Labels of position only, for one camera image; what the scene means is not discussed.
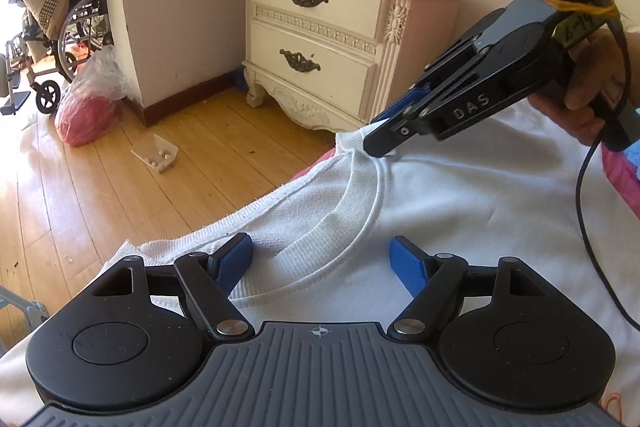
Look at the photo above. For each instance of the light blue plastic stool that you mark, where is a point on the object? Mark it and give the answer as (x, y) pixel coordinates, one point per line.
(25, 313)

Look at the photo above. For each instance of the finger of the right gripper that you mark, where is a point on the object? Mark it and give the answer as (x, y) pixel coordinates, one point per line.
(394, 132)
(409, 98)

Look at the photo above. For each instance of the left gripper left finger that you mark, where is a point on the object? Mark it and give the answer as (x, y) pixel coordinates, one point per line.
(207, 282)

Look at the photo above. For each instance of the person's right hand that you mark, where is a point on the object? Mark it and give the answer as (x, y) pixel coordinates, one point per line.
(599, 61)

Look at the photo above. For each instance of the wheelchair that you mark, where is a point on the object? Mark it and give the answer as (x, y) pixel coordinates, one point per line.
(56, 36)

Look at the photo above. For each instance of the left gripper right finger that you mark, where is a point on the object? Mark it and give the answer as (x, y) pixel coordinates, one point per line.
(433, 281)

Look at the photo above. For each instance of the pink floral bed blanket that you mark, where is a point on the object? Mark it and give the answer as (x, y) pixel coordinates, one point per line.
(482, 198)

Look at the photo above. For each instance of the small plastic tray on floor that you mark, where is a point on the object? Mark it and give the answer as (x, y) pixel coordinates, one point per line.
(155, 152)

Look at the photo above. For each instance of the pink bag in plastic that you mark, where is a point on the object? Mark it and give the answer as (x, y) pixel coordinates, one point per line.
(89, 107)

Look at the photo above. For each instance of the white sweatshirt orange bear outline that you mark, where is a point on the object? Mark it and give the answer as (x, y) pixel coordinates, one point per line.
(491, 279)

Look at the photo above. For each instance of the cream two-drawer nightstand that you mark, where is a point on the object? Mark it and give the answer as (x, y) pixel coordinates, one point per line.
(336, 64)

